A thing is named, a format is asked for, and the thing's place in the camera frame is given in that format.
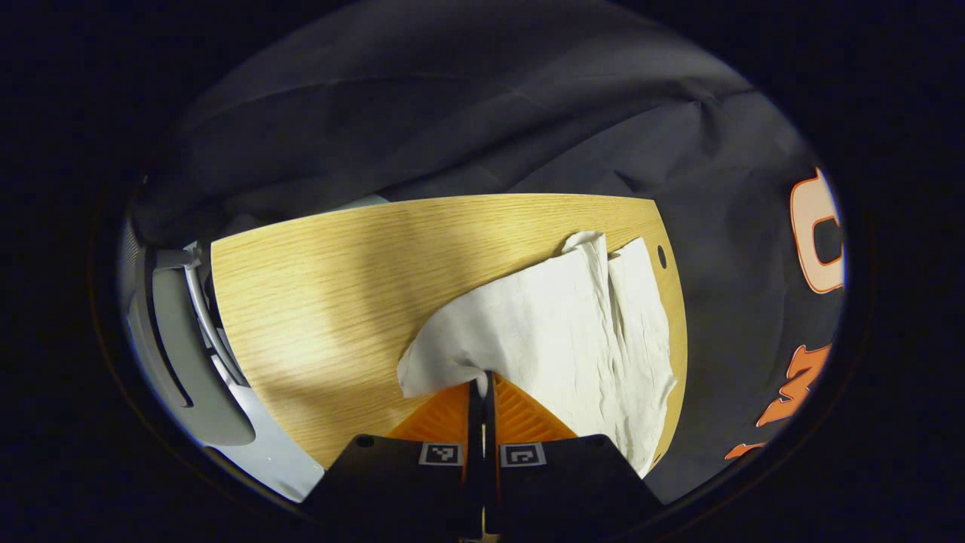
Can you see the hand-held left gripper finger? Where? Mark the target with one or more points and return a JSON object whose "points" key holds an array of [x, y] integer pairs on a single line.
{"points": [[490, 452], [476, 422]]}

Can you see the grey chair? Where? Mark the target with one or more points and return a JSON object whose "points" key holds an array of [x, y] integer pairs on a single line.
{"points": [[177, 339]]}

